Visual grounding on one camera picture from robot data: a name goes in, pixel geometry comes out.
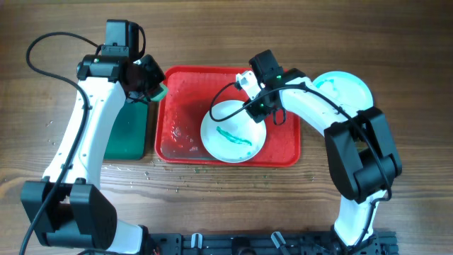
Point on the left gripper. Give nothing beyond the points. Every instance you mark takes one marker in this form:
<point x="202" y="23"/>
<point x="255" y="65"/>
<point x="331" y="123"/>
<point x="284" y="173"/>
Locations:
<point x="157" y="76"/>

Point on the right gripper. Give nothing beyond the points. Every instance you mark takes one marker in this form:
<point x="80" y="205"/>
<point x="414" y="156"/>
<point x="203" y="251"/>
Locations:
<point x="257" y="115"/>

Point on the green scrubbing sponge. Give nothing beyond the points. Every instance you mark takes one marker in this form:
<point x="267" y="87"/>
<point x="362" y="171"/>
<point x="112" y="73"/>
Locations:
<point x="159" y="94"/>

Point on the white plate top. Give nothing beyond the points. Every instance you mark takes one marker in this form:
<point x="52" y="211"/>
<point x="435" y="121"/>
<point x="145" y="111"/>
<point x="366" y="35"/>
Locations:
<point x="234" y="140"/>

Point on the light blue plate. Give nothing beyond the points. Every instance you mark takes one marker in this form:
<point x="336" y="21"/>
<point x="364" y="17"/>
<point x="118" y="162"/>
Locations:
<point x="346" y="88"/>

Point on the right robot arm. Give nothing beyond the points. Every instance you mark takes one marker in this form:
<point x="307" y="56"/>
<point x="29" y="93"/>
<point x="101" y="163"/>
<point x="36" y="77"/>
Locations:
<point x="362" y="156"/>

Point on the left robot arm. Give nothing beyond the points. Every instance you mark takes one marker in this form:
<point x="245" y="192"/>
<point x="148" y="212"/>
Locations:
<point x="66" y="207"/>

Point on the red plastic tray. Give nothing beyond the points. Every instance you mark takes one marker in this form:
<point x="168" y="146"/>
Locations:
<point x="190" y="93"/>

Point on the black tray with green water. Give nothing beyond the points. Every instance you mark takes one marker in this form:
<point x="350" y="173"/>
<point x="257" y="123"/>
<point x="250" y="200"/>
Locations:
<point x="128" y="137"/>

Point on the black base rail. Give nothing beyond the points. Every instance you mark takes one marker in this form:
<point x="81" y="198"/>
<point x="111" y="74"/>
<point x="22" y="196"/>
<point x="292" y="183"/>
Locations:
<point x="306" y="243"/>

